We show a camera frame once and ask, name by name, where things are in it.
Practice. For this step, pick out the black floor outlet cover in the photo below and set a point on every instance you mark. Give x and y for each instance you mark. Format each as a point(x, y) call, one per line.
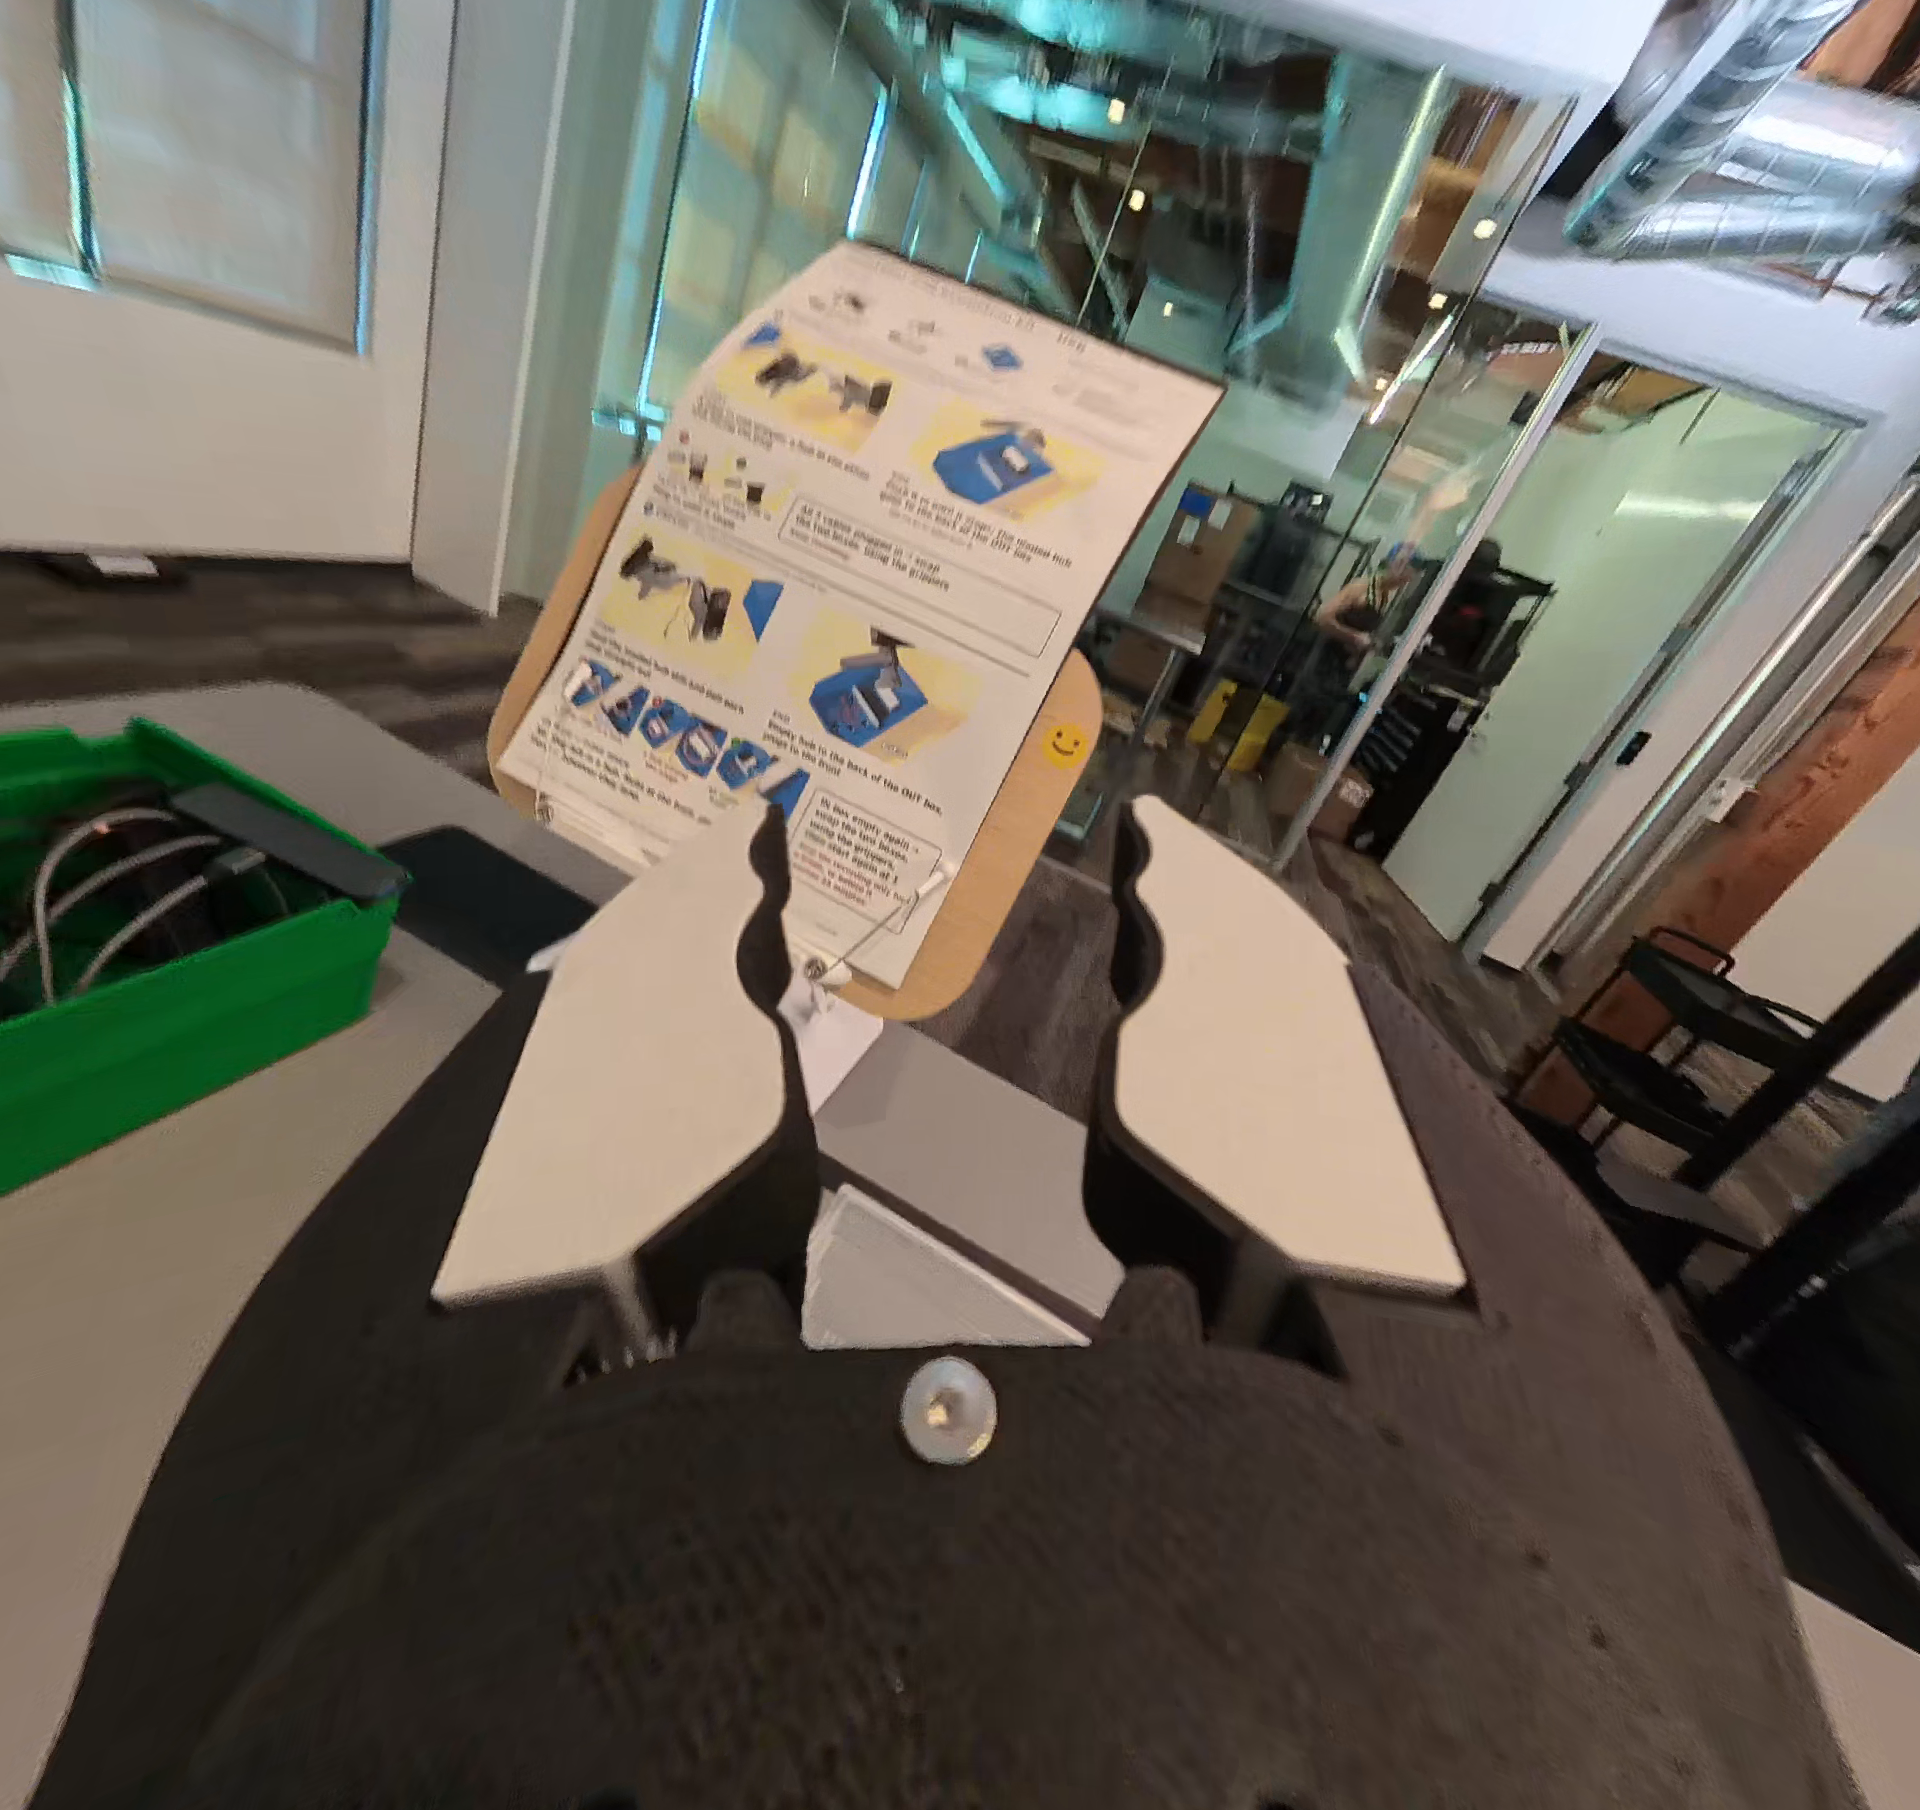
point(106, 569)

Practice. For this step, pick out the yellow step stool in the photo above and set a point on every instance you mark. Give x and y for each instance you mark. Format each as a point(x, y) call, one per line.
point(1254, 729)

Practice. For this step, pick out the stacked cardboard boxes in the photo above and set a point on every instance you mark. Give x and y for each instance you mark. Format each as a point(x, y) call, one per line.
point(1199, 550)

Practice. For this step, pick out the open cardboard box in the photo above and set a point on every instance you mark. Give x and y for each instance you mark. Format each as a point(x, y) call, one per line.
point(1339, 790)

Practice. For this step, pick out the black tool cabinet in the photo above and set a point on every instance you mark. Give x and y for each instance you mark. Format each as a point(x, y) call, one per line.
point(1477, 700)

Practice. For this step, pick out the instruction poster on board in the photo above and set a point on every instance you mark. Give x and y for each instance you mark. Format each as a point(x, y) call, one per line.
point(1005, 849)

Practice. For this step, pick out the silver ventilation duct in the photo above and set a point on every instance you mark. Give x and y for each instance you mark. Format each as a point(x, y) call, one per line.
point(1725, 114)

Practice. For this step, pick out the clear plastic bin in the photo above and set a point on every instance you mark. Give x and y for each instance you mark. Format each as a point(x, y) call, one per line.
point(932, 1284)

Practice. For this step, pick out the yellow smiley sticker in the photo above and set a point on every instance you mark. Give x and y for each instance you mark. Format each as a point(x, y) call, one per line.
point(1065, 741)

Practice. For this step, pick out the grey usb hub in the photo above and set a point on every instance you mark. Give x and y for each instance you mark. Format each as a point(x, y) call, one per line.
point(285, 842)

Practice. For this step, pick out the illustrated instruction poster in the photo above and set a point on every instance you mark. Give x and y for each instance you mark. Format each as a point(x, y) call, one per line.
point(899, 550)

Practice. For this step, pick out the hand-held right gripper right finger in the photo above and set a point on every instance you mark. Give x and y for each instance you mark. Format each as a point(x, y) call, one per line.
point(1258, 1090)

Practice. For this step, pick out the green plastic bin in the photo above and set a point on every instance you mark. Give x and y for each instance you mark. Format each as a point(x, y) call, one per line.
point(179, 1029)

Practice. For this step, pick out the black utility cart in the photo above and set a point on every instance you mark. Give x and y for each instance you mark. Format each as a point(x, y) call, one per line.
point(1725, 1015)

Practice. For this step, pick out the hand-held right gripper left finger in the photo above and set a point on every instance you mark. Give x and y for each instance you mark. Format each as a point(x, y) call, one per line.
point(646, 1090)

